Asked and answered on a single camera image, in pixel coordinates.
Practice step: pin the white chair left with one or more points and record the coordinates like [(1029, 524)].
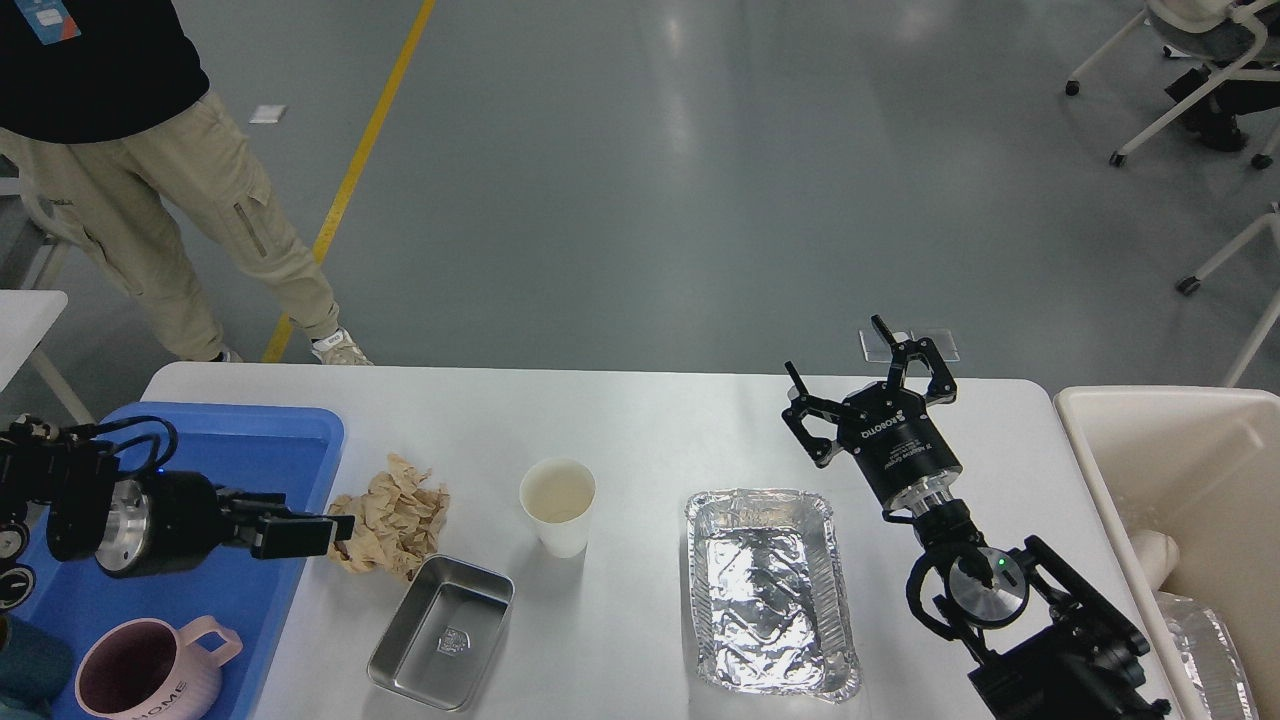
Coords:
[(32, 249)]

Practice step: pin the teal object at corner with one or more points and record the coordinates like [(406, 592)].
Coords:
[(35, 668)]

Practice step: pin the crumpled brown paper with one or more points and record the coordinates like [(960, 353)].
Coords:
[(398, 522)]

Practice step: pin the person in beige trousers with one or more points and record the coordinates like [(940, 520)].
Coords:
[(108, 112)]

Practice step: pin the white chair leg right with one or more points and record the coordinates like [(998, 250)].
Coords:
[(1231, 282)]

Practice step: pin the white paper cup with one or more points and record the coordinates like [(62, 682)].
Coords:
[(557, 495)]

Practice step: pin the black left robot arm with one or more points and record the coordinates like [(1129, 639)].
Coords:
[(72, 471)]

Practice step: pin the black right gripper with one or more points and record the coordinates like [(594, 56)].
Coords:
[(905, 445)]

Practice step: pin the floor socket plate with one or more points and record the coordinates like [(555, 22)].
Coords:
[(876, 350)]

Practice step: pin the beige plastic bin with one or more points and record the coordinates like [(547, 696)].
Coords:
[(1200, 465)]

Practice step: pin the pink mug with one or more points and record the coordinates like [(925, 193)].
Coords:
[(148, 669)]

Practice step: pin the white side table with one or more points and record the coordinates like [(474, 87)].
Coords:
[(26, 317)]

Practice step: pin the aluminium foil tray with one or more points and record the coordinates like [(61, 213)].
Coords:
[(767, 594)]

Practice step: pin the foil trash in bin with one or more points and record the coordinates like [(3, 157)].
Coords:
[(1208, 656)]

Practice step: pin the blue plastic tray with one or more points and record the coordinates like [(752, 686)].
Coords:
[(289, 450)]

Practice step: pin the white office chair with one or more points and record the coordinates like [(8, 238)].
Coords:
[(1234, 46)]

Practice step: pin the small steel tray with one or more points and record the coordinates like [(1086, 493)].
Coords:
[(444, 633)]

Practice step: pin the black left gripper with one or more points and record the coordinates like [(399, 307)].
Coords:
[(170, 521)]

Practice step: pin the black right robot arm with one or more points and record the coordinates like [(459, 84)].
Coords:
[(1046, 644)]

